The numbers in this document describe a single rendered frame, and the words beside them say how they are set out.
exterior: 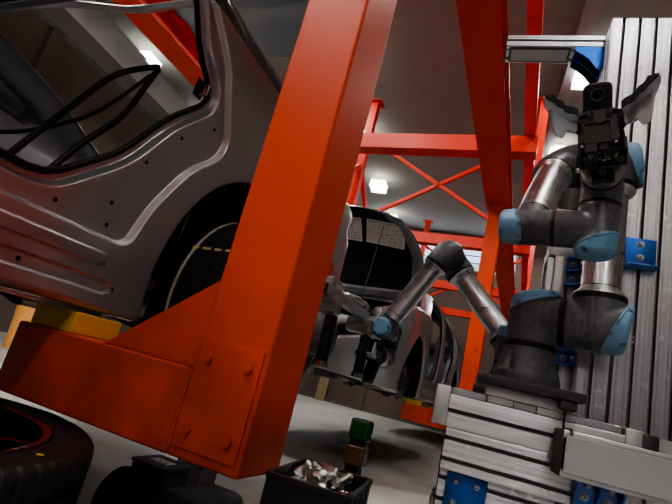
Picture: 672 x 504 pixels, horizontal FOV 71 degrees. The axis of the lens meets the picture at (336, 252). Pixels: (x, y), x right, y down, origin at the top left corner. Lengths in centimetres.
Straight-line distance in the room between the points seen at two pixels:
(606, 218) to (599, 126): 20
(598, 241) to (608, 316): 26
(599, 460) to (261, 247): 76
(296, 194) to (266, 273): 17
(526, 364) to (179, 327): 77
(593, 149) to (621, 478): 60
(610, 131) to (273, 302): 65
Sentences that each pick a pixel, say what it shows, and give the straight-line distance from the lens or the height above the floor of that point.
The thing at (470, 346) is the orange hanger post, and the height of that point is 137.
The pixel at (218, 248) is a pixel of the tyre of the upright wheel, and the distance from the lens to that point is 146.
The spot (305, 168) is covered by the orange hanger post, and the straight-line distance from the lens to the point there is 98.
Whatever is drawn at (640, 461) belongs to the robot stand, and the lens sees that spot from 110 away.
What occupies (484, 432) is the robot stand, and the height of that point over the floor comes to 69.
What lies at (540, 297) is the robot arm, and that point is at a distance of 122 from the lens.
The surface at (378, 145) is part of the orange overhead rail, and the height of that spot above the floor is 325.
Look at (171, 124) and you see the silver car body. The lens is 145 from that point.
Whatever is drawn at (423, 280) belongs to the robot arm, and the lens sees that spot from 181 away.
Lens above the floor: 72
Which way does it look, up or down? 15 degrees up
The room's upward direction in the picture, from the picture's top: 14 degrees clockwise
